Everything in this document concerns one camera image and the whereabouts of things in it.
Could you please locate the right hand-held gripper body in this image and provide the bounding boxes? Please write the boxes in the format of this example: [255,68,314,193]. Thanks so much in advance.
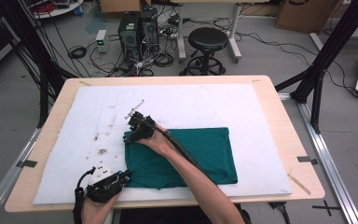
[124,99,157,140]

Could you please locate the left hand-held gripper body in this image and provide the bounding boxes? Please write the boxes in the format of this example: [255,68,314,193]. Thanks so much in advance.
[85,164,124,203]

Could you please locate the green long-sleeve shirt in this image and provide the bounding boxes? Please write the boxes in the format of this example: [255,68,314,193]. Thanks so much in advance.
[123,126,239,190]

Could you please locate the person's right hand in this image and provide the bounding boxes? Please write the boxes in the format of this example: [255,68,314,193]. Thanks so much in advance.
[138,125,176,158]

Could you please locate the person's left hand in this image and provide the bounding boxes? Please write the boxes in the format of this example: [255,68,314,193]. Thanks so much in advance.
[81,192,120,224]

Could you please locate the person's dark lap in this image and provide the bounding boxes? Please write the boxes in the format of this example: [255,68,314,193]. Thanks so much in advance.
[119,204,253,224]

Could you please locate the white foam mat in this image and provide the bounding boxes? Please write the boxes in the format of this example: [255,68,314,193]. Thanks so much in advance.
[32,83,293,205]

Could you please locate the black tape piece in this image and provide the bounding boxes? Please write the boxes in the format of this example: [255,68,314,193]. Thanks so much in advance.
[297,155,319,166]
[15,159,38,169]

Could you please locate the black computer tower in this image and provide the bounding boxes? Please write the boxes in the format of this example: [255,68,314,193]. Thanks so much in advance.
[139,7,160,52]
[117,11,141,60]

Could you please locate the white power supply box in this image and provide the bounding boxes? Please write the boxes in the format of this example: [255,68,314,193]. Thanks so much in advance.
[95,29,110,53]

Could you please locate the black round stool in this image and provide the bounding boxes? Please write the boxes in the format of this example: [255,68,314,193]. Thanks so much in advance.
[179,26,229,77]

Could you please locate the small cardboard box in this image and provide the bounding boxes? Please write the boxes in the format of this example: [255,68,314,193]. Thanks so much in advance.
[99,0,152,14]

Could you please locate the round white table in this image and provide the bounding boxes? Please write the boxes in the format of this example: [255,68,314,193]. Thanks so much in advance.
[21,0,85,20]

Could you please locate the long beige tape strip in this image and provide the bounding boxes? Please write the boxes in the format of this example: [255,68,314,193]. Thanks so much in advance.
[287,174,312,196]

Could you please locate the large cardboard box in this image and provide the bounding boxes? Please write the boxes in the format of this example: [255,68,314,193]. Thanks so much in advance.
[275,0,337,35]

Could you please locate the black tape cross mark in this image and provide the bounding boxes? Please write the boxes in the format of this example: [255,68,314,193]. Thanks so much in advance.
[311,200,341,217]

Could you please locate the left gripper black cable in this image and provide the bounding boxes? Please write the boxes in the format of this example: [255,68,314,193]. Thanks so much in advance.
[73,166,97,224]

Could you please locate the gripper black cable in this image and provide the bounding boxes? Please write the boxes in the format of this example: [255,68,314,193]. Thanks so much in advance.
[148,119,218,185]
[73,166,97,224]

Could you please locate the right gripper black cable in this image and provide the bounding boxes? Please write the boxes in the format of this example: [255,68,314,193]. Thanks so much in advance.
[148,119,218,185]

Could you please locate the tangle of floor cables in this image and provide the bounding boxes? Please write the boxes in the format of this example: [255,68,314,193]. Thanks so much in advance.
[87,40,175,77]

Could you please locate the white desk frame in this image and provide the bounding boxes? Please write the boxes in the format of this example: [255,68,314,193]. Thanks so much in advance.
[175,0,242,63]

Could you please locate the coiled black cable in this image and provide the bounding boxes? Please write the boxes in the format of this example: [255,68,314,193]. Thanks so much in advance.
[67,45,88,60]

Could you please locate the aluminium floor rail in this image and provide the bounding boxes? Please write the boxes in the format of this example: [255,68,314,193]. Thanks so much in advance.
[0,127,41,224]
[278,92,358,224]

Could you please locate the black metal frame post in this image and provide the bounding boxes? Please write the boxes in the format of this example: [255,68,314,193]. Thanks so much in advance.
[0,0,78,129]
[274,0,358,134]

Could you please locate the long black floor cable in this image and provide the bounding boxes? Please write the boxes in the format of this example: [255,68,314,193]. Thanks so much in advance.
[236,31,358,97]

